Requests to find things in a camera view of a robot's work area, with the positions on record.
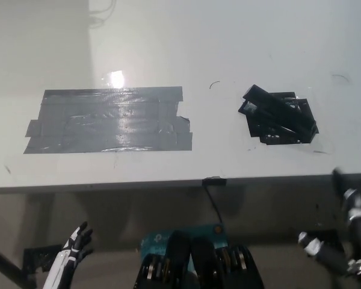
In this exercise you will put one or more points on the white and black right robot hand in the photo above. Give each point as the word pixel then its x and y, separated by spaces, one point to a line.
pixel 356 219

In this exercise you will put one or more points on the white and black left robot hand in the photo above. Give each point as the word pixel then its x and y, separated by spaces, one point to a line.
pixel 66 256

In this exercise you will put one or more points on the black ribbed robot torso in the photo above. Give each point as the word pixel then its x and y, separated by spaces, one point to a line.
pixel 204 262

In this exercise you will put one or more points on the black desk edge clip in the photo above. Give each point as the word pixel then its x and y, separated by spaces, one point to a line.
pixel 214 181

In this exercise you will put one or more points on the black slanted metal bar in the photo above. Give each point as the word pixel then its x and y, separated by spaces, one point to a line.
pixel 9 265

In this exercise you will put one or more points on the teal router box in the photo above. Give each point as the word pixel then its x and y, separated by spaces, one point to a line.
pixel 156 239

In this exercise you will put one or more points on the black square tray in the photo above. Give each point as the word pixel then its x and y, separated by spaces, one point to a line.
pixel 272 139

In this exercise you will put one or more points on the large grey duct tape patch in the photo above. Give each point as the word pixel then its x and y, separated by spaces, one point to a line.
pixel 108 120

